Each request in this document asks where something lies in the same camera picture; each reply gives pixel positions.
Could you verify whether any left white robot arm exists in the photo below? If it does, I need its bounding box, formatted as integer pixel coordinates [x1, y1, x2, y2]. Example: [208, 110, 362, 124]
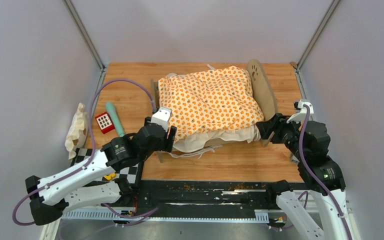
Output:
[25, 107, 177, 226]

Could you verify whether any teal cylinder toy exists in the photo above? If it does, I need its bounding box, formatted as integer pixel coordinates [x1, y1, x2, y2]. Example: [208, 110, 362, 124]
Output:
[105, 102, 126, 137]

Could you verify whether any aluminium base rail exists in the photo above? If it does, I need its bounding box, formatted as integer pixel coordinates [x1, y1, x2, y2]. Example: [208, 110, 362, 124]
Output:
[43, 178, 362, 224]

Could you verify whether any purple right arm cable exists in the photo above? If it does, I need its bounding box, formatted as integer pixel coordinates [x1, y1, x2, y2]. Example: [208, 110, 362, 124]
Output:
[291, 103, 349, 240]

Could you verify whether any white duck pillow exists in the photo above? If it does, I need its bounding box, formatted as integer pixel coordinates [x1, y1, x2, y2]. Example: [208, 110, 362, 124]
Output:
[64, 103, 89, 160]

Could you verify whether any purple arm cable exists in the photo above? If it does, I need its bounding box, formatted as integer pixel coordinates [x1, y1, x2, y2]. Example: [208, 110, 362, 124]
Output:
[11, 79, 160, 226]
[291, 103, 349, 240]

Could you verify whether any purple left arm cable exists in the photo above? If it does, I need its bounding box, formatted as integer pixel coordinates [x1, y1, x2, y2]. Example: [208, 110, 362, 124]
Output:
[11, 79, 160, 226]

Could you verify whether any red window toy block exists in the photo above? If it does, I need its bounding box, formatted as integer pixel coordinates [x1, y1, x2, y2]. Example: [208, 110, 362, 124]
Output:
[95, 112, 115, 134]

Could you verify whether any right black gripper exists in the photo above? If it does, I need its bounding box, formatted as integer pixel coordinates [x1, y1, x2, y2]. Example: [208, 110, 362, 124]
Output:
[255, 111, 306, 160]

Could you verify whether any yellow duck print blanket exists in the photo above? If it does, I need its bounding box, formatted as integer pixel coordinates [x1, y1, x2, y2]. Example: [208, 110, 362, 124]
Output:
[156, 65, 266, 157]

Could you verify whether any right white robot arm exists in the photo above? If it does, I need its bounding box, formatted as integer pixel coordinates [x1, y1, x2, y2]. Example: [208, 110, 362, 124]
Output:
[256, 99, 353, 240]

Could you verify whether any black white checkerboard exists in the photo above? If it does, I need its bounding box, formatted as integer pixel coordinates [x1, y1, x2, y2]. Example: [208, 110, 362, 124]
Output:
[67, 148, 145, 187]

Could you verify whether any wooden pet bed frame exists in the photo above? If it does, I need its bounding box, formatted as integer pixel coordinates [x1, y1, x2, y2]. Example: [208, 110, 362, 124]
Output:
[151, 58, 279, 153]

